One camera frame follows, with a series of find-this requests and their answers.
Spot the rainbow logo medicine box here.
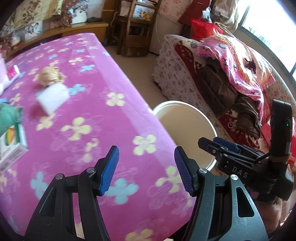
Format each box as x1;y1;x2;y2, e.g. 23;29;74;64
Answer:
0;123;29;174

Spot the white round trash bin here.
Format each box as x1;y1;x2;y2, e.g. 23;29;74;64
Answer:
153;100;218;171

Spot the person's right hand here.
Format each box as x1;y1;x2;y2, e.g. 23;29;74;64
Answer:
250;191;291;236

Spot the phone on right gripper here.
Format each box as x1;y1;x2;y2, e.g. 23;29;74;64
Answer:
269;99;292;157

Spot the pink floral tablecloth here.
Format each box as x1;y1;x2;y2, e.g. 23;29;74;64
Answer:
1;33;195;240

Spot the white foam block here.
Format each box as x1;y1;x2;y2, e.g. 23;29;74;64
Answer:
37;83;70;115

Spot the floral covered sofa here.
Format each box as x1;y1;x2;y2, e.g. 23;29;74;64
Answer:
152;34;295;153

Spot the brown jacket on sofa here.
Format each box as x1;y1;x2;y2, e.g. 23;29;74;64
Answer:
196;57;261;138

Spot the pink floral blanket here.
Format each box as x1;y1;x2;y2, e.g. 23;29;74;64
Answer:
196;34;275;123

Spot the crumpled brown paper ball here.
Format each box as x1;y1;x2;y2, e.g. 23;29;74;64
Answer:
38;66;66;87

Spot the green knitted cloth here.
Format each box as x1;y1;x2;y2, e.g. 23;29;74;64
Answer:
0;103;23;136

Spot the wooden chair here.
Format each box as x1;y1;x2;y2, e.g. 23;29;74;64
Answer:
111;1;161;57

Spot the white bottle pink label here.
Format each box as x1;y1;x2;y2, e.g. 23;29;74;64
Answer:
0;65;20;94

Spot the red cushion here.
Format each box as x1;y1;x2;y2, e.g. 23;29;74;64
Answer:
190;19;223;41

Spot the wooden sideboard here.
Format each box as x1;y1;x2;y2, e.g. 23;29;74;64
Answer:
6;22;109;58

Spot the white photo bag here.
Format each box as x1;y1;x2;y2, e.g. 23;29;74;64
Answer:
68;3;88;25

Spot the framed couple photo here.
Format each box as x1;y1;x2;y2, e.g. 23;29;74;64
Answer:
24;21;43;41

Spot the yellow floral hanging cloth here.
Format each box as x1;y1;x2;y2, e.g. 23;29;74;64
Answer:
4;0;63;30

